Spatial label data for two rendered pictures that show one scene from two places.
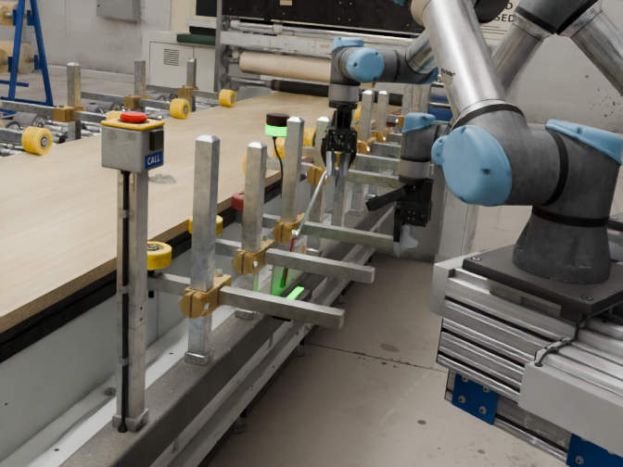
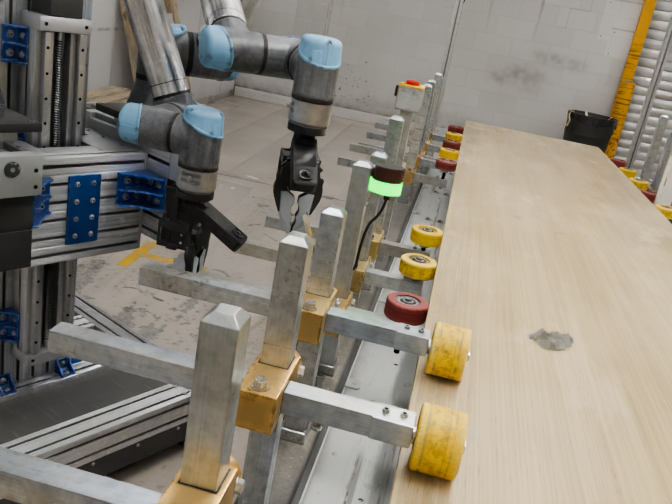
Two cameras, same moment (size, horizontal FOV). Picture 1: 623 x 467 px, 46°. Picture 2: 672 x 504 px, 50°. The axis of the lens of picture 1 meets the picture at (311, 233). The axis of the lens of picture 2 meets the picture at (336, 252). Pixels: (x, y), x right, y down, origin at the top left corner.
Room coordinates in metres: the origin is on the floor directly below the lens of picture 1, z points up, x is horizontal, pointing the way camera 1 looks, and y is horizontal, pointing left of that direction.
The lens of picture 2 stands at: (3.11, -0.16, 1.40)
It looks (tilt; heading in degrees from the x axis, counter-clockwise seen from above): 19 degrees down; 171
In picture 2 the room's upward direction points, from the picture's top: 11 degrees clockwise
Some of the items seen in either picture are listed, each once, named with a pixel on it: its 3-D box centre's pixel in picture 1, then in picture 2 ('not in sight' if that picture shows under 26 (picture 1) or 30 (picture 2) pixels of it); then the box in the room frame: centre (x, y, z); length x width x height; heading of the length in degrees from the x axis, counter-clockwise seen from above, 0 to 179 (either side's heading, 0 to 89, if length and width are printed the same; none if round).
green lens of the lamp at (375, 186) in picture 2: (277, 129); (385, 185); (1.84, 0.11, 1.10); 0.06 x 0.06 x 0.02
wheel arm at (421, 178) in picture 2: not in sight; (391, 172); (0.41, 0.42, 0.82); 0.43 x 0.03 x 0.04; 73
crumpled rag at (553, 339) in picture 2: (161, 176); (554, 336); (2.00, 0.43, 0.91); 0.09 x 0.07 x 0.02; 100
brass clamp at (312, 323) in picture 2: (322, 172); (314, 310); (2.09, -0.02, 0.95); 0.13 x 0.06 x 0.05; 163
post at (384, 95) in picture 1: (377, 154); not in sight; (2.78, -0.22, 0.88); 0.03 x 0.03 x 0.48; 73
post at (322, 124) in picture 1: (317, 199); (309, 346); (2.07, -0.01, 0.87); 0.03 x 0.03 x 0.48; 73
